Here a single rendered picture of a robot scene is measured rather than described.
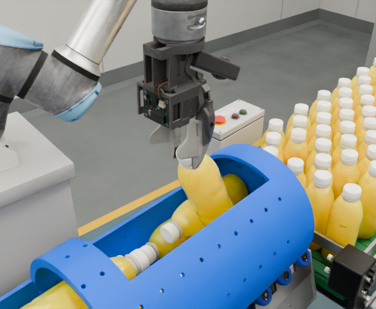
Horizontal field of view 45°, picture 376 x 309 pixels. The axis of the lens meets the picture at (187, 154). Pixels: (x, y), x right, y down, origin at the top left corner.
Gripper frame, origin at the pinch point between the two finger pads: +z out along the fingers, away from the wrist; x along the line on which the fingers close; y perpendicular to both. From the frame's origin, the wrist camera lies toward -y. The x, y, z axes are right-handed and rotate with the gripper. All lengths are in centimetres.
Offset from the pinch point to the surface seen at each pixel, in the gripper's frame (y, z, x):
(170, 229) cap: -0.7, 19.5, -4.8
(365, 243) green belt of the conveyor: -49, 41, 17
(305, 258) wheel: -28.1, 35.4, 11.0
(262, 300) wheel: -11.6, 35.7, 10.9
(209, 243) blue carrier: 3.3, 11.8, 8.4
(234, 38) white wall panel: -326, 111, -247
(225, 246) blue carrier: 1.0, 13.0, 9.9
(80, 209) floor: -62, 130, -144
